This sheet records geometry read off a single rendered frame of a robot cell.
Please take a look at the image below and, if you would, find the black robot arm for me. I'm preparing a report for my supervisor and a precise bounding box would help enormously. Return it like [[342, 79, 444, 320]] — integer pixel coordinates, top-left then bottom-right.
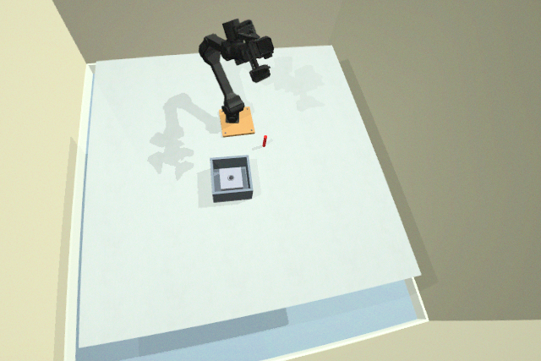
[[199, 19, 274, 123]]

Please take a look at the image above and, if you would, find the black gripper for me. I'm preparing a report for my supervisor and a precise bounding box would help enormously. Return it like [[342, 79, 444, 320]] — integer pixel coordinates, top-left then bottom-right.
[[232, 20, 271, 83]]

